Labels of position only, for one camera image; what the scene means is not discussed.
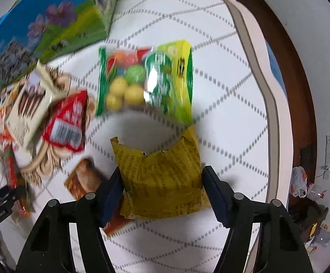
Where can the cream chocolate stick box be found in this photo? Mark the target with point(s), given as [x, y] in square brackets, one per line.
[25, 113]

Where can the brown snack packet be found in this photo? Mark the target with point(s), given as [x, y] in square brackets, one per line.
[82, 179]

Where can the brown wooden bed frame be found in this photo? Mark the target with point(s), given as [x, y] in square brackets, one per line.
[298, 91]

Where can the ornate beige floral tray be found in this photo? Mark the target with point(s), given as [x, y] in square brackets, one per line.
[44, 165]

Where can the thin red snack stick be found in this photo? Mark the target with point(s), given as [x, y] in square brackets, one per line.
[11, 170]

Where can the green bag of candy balls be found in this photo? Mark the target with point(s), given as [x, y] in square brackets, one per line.
[159, 76]

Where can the white wall socket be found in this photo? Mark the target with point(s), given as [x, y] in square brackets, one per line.
[328, 153]

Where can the blue cloth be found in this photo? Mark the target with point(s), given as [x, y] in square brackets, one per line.
[273, 65]

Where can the white plastic bag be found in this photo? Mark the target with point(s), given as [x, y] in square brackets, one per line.
[298, 182]

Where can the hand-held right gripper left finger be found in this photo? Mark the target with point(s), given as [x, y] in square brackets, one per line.
[112, 196]

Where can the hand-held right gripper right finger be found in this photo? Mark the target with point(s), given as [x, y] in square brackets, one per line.
[216, 197]

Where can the red snack packet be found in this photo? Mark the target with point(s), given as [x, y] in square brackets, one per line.
[65, 119]

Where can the dark bag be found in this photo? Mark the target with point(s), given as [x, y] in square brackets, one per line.
[307, 216]

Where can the blue meadow print carton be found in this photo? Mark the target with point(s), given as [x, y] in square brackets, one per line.
[54, 14]

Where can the yellow snack packet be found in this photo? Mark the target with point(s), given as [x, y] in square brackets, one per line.
[159, 182]

